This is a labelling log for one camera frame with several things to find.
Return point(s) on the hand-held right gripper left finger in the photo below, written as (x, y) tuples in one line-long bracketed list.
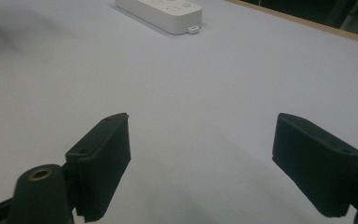
[(101, 161)]

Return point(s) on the white power strip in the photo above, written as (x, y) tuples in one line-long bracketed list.
[(164, 14)]

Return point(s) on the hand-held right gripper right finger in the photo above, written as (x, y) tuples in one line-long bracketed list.
[(315, 165)]

